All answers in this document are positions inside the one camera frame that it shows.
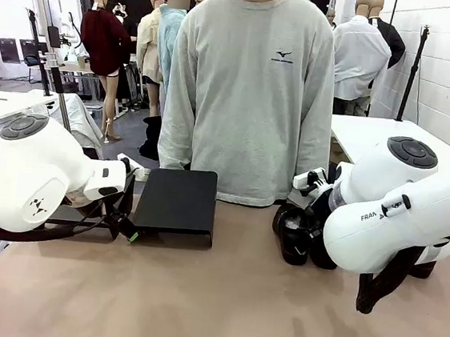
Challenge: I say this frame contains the black light stand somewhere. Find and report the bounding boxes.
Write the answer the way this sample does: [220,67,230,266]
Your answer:
[17,9,63,98]

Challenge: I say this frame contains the mannequin in maroon sweater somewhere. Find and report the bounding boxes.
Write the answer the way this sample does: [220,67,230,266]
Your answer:
[69,0,138,143]

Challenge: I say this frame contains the mannequin in white shirt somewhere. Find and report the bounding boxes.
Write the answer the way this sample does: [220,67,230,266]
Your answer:
[323,0,399,120]

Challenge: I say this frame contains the wide black shoe stand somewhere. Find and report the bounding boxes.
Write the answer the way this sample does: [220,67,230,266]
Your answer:
[127,162,222,252]

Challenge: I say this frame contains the person's left forearm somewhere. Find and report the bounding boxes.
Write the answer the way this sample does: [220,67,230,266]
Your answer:
[289,115,335,188]

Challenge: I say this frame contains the black tall boots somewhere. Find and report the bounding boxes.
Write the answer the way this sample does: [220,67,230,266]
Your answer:
[138,113,165,162]

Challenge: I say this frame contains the person's right forearm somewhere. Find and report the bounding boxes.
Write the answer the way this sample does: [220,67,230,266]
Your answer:
[154,101,199,173]

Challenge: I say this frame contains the low black shoe stand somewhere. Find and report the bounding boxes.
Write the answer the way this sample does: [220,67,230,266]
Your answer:
[42,202,124,243]

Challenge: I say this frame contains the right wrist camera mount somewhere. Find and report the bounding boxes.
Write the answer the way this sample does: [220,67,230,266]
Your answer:
[291,164,330,199]

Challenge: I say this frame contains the person in grey sweatshirt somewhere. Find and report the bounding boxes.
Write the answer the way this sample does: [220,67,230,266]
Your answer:
[151,0,348,215]

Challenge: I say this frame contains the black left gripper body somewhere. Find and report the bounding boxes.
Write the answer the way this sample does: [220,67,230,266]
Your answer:
[101,165,138,219]

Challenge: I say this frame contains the mannequin in cream jacket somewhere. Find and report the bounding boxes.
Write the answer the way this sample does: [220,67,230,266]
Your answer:
[127,0,174,119]

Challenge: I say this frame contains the black office chair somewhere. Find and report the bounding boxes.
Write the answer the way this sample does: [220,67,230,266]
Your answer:
[17,38,42,69]
[0,36,24,66]

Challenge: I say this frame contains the silver and black pole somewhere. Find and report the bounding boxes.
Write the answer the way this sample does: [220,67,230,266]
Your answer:
[38,51,80,133]

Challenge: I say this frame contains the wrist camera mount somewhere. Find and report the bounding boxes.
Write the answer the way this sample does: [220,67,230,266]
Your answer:
[291,164,330,199]
[114,151,153,183]

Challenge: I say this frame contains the white plastic sheet cover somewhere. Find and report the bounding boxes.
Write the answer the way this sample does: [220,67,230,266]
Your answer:
[54,91,109,160]

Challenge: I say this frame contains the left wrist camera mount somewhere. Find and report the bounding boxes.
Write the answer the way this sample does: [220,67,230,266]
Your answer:
[114,151,153,183]

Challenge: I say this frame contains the thin black pole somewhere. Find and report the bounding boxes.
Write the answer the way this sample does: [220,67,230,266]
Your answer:
[388,0,399,29]

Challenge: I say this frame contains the mannequin in black jacket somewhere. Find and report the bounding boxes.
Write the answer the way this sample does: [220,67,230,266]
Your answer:
[364,0,412,72]

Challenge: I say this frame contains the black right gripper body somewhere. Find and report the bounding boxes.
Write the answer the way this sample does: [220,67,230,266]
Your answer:
[301,183,335,240]

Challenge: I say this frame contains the black tripod stand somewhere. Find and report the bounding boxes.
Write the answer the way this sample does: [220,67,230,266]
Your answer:
[394,22,432,125]

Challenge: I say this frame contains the mannequin in light blue top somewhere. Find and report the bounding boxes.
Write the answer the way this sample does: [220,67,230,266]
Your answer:
[150,0,190,97]

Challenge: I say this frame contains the large white table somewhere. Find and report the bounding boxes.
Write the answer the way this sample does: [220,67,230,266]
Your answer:
[325,112,450,178]

